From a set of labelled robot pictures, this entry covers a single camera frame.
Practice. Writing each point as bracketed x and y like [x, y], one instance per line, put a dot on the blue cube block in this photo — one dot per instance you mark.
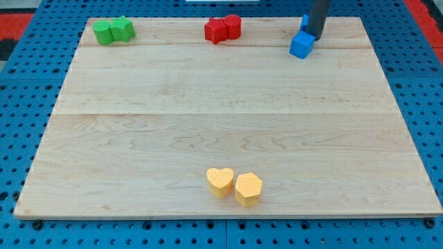
[301, 44]

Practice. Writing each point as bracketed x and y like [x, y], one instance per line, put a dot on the blue triangle block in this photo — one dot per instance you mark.
[304, 23]

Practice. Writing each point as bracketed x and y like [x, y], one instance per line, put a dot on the yellow heart block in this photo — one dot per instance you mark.
[220, 181]

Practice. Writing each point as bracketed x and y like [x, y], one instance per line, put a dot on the yellow hexagon block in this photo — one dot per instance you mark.
[248, 189]

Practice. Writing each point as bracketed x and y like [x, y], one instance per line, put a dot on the light wooden board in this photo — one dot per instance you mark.
[137, 125]

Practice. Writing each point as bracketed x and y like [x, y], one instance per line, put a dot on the red star block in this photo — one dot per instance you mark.
[215, 30]

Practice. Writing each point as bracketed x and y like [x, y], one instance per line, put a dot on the red cylinder block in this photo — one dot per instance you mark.
[233, 26]

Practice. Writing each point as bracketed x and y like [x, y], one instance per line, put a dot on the green star block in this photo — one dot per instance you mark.
[122, 29]

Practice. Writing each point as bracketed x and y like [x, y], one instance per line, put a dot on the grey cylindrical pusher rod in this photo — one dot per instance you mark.
[317, 17]

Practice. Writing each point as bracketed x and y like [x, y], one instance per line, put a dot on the green cylinder block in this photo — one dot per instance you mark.
[102, 31]

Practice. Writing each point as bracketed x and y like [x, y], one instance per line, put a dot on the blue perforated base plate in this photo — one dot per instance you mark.
[38, 62]

